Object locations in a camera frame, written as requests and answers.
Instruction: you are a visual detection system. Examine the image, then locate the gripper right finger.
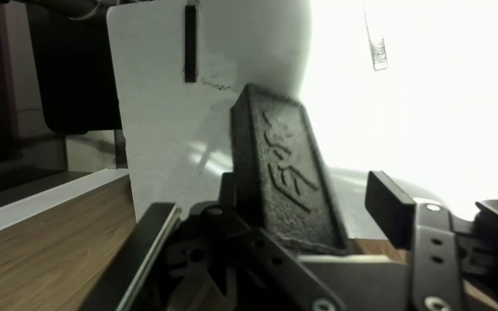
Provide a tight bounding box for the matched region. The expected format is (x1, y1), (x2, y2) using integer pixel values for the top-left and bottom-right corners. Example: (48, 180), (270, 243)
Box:
(364, 170), (498, 311)

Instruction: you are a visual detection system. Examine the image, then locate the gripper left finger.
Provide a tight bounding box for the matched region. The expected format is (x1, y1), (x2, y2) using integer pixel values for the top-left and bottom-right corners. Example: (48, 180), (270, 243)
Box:
(163, 172), (347, 311)

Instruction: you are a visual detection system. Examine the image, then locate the black textured eraser block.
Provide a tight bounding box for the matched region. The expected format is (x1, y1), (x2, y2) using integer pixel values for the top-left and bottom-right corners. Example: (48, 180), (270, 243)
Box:
(230, 84), (350, 256)

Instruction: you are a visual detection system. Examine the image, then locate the white board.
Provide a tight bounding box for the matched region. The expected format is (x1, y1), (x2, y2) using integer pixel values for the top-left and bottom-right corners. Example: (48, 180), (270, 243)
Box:
(106, 0), (498, 241)

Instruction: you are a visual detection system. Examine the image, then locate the clear plastic clip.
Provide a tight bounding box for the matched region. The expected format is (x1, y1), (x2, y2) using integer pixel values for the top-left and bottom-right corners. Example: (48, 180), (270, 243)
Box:
(363, 8), (389, 72)

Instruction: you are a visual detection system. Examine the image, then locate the black bar magnet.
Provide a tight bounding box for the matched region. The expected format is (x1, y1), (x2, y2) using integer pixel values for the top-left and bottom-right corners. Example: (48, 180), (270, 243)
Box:
(183, 4), (198, 84)

